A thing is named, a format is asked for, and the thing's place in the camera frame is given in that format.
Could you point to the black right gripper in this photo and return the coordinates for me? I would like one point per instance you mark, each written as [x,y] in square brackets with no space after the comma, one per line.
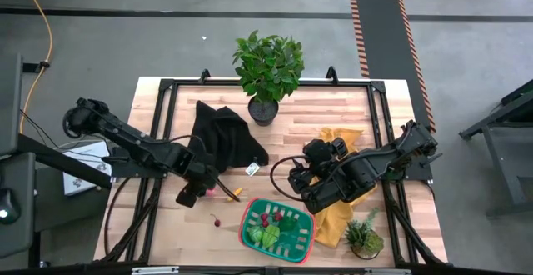
[341,183]

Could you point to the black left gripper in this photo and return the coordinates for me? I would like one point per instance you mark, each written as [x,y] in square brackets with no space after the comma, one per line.
[202,173]

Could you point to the pink toy peach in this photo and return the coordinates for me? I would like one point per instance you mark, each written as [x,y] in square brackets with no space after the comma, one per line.
[211,192]

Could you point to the red toy cherry with stem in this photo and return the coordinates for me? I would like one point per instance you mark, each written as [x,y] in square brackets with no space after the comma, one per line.
[217,223]

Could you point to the dark green toy bell pepper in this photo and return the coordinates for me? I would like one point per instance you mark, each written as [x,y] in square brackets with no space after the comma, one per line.
[288,224]

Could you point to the small red toy berry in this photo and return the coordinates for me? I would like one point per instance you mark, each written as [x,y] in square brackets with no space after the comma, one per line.
[264,216]

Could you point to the teal basket with orange rim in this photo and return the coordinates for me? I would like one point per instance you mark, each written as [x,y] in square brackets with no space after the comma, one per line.
[300,246]

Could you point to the light green ridged toy fruit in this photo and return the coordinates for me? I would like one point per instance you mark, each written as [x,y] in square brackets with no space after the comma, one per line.
[270,236]

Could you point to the round green toy cabbage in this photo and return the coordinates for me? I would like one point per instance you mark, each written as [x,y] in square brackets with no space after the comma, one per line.
[255,234]

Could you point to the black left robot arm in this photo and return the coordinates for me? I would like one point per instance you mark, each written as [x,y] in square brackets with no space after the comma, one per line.
[125,139]

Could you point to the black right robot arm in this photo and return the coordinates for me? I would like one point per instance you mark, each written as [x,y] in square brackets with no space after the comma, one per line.
[412,141]

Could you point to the yellow toy banana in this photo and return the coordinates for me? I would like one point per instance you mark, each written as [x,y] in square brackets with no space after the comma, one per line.
[235,192]

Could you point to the mustard yellow cloth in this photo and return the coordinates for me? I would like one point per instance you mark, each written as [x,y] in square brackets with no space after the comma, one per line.
[333,229]

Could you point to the white handwritten paper tag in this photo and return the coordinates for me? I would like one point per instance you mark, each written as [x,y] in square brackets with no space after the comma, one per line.
[252,169]

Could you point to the black cloth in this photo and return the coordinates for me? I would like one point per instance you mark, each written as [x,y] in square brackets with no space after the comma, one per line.
[229,137]

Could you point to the small potted succulent plant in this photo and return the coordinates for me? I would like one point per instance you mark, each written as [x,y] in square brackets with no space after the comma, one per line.
[363,239]

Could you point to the white box with markers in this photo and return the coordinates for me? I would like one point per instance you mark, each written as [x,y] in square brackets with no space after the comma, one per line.
[77,183]

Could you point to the large leafy potted plant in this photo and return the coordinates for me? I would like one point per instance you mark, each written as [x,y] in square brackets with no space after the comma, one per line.
[266,66]

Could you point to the black floor mat striped edges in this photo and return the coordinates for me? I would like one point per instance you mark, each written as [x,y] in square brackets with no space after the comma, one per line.
[387,58]

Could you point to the grey desk surface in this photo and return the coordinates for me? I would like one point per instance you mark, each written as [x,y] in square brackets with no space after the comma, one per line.
[27,175]

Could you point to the grey metal side table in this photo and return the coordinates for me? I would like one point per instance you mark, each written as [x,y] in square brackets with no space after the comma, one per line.
[499,158]

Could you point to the black computer mouse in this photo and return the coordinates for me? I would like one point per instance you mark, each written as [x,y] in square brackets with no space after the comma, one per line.
[8,208]

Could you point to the grey upright panel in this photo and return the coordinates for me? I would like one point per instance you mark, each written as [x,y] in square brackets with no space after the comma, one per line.
[10,104]

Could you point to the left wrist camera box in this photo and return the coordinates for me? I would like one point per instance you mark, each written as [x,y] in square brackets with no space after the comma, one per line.
[186,196]

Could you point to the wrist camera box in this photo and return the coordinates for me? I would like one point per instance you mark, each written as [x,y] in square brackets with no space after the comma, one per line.
[322,150]
[186,196]

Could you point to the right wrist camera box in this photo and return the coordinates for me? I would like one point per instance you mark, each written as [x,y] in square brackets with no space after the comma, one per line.
[322,150]

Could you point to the silver metal bracket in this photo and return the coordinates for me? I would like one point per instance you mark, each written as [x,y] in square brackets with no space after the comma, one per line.
[154,271]
[387,271]

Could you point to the black metal table frame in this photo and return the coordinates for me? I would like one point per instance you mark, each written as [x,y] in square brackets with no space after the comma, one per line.
[333,83]

